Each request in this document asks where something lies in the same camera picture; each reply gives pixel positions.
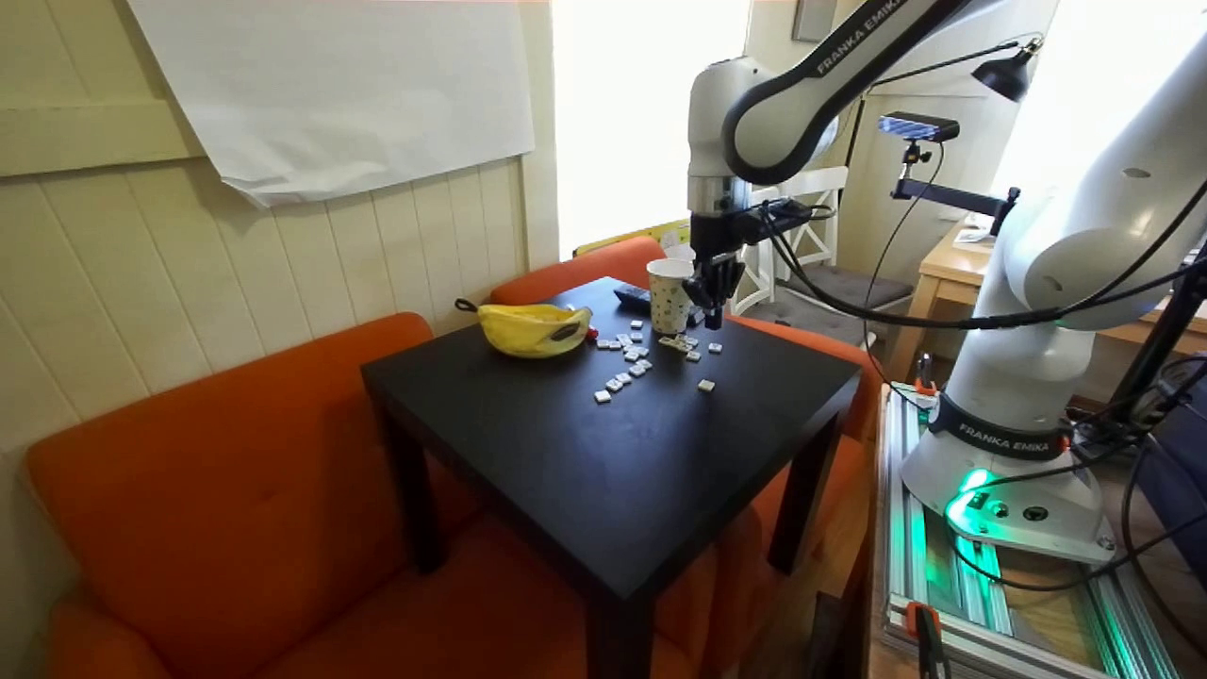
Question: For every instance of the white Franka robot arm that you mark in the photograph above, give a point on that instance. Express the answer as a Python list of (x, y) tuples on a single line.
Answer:
[(1079, 250)]

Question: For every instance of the orange clamp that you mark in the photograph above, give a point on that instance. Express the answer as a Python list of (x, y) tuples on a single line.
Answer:
[(925, 627)]

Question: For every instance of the aluminium robot base platform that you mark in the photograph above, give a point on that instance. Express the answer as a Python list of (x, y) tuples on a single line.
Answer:
[(1003, 603)]

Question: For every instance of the black desk lamp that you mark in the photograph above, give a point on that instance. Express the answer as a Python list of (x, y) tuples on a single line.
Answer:
[(1012, 74)]

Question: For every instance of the yellow window sill strip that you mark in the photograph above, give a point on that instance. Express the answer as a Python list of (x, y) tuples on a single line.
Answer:
[(622, 237)]

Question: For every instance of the white paper wall sheet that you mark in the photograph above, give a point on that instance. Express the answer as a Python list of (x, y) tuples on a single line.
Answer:
[(341, 88)]

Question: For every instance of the orange sofa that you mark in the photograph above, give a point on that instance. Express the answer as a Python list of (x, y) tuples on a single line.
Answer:
[(226, 504)]

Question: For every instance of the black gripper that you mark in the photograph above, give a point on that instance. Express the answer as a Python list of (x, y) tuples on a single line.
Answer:
[(724, 235)]

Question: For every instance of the white wooden chair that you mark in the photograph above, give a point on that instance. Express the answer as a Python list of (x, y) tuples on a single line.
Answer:
[(816, 190)]

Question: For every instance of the patterned paper cup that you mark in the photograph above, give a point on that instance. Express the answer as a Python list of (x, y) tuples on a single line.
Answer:
[(666, 302)]

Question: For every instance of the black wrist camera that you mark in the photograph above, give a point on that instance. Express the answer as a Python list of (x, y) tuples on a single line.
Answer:
[(778, 217)]

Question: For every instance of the black camera on stand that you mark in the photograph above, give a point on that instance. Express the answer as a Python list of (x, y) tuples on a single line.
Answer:
[(916, 126)]

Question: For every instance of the gray seat cushion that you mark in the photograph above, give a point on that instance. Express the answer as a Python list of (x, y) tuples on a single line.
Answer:
[(851, 288)]

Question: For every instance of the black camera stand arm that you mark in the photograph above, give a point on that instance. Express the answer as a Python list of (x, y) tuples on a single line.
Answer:
[(947, 192)]

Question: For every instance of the yellow banana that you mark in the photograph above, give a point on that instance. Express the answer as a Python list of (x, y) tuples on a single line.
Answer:
[(531, 333)]

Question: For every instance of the black square side table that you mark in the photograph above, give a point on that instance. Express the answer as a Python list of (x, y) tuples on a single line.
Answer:
[(606, 475)]

